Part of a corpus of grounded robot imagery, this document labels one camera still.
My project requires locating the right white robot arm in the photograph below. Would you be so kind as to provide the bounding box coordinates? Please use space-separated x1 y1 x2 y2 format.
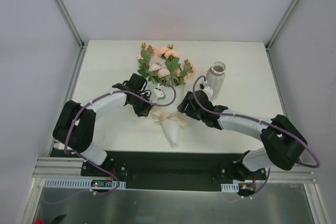
177 90 308 181

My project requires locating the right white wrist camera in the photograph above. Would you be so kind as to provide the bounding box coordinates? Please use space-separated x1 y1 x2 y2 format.
200 84 214 101

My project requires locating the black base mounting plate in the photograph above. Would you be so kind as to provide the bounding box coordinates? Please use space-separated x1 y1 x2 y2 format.
49 148 300 191

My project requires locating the pink flower bouquet white wrap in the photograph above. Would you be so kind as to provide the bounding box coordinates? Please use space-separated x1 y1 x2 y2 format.
138 42 196 148

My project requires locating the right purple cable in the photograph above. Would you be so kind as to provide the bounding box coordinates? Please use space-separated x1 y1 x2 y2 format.
192 75 321 202

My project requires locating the white ribbed ceramic vase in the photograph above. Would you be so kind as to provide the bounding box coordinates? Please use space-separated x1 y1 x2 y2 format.
206 61 226 101

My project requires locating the white cable duct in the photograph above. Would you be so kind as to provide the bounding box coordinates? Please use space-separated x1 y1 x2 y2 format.
44 178 126 190
220 182 256 193

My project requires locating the right aluminium frame post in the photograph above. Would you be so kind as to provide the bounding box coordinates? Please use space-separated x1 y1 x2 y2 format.
265 0 301 51

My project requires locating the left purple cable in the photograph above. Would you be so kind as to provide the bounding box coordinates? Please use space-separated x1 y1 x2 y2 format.
41 83 176 204

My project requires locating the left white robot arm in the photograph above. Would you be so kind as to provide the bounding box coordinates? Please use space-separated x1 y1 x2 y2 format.
52 73 152 176

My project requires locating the left aluminium frame post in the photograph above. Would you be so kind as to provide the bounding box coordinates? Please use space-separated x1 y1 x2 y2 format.
54 0 86 49

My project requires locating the right white cable duct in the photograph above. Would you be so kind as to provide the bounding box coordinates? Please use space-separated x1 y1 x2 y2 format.
220 182 256 193

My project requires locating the purple cable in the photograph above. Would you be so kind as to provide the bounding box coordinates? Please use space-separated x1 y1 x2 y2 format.
192 75 321 202
41 83 176 204

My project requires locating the aluminium frame post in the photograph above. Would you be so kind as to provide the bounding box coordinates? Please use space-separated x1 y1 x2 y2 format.
265 0 301 51
54 0 86 49

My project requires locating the cream printed ribbon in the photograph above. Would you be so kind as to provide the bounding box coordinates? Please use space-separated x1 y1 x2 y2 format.
149 109 187 127

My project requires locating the left white cable duct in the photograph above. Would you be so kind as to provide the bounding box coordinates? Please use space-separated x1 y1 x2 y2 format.
44 178 126 190

